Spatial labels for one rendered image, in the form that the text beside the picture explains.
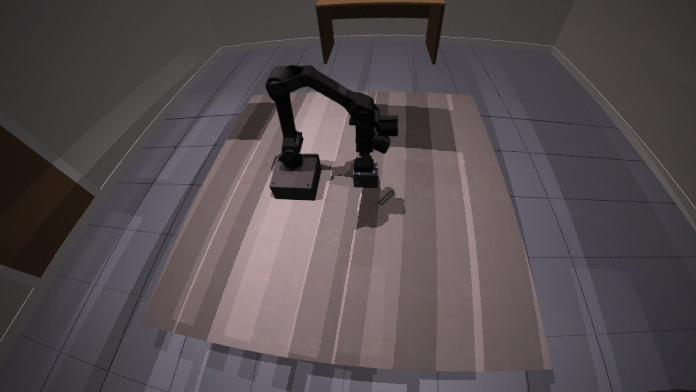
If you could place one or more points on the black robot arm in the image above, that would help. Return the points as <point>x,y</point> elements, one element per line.
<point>364,113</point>

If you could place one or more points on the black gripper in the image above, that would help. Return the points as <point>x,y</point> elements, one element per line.
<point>365,163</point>

